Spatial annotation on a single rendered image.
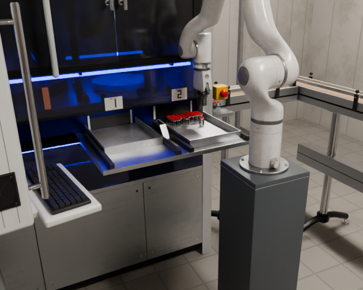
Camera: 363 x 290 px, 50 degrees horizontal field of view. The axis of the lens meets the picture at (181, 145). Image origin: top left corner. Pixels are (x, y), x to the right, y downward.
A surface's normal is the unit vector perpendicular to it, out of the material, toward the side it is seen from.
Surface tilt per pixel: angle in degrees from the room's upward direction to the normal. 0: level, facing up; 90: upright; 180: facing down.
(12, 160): 90
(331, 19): 90
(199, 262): 0
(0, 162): 90
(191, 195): 90
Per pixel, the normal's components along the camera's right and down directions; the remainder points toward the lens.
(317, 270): -0.02, -0.93
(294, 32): 0.42, 0.32
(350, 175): -0.89, 0.18
